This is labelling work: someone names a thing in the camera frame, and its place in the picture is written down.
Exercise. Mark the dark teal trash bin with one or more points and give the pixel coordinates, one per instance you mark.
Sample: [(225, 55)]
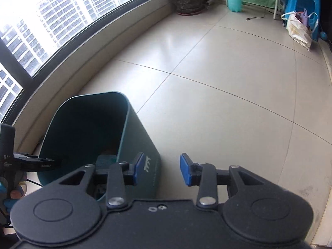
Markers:
[(100, 129)]

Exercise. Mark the white tote bag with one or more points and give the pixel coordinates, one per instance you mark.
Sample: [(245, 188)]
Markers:
[(298, 26)]

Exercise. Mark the black window frame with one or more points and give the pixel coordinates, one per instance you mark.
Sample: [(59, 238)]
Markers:
[(37, 35)]

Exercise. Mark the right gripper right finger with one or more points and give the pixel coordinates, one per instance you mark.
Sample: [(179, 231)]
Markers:
[(208, 178)]

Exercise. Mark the blue plastic stool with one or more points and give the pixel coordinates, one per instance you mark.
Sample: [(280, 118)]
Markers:
[(313, 11)]

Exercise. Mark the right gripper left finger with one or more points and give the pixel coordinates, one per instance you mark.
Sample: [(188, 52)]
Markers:
[(90, 188)]

